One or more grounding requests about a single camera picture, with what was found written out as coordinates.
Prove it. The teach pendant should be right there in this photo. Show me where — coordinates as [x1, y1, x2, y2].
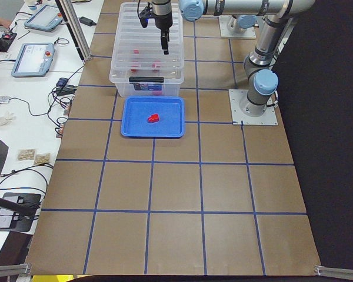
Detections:
[24, 5, 63, 32]
[11, 43, 55, 78]

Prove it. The clear plastic box lid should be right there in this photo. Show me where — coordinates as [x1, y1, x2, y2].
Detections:
[111, 2, 184, 71]

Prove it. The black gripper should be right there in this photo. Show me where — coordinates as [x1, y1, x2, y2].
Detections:
[139, 6, 172, 55]

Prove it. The aluminium frame post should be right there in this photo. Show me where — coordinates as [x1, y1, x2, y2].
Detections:
[55, 0, 91, 62]

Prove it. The black box handle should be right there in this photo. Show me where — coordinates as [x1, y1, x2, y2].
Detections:
[129, 76, 164, 83]

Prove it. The blue plastic tray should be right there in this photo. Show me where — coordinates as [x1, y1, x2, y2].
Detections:
[121, 96, 185, 139]

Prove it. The black power adapter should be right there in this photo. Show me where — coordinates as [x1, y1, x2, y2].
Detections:
[78, 16, 96, 26]

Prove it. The clear plastic storage box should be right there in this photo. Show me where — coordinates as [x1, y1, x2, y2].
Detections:
[109, 2, 184, 98]

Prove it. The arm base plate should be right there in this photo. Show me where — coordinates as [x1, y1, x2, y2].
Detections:
[219, 15, 257, 40]
[229, 89, 278, 126]

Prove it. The bag of small parts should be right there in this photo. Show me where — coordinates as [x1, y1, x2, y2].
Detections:
[34, 153, 51, 165]
[17, 149, 36, 161]

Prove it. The upper teach pendant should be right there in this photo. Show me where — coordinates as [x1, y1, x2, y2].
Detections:
[24, 5, 63, 32]

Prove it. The lower teach pendant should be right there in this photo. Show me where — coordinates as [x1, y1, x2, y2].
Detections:
[11, 43, 55, 78]

